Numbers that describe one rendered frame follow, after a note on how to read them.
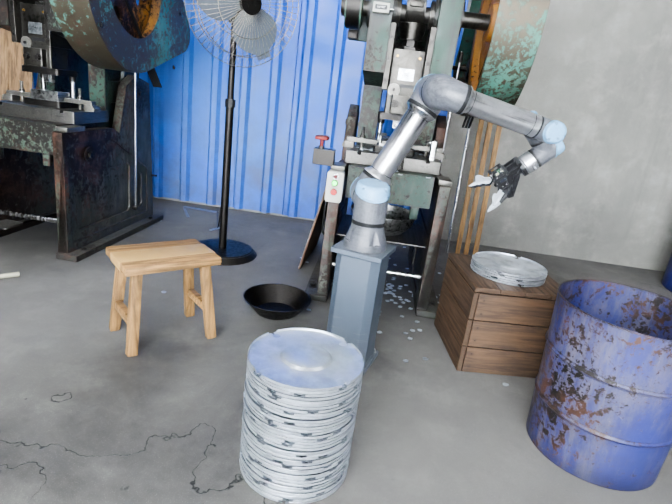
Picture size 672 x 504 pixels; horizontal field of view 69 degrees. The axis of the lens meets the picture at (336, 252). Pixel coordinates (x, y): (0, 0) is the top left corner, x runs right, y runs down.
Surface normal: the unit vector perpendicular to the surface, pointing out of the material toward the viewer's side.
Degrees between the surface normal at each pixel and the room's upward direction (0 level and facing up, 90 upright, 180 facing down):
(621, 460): 92
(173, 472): 0
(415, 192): 90
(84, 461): 0
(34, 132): 90
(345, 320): 90
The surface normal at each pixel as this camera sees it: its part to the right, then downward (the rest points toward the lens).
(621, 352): -0.59, 0.22
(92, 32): -0.18, 0.83
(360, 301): -0.38, 0.25
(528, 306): 0.03, 0.32
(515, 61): -0.14, 0.68
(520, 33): -0.12, 0.47
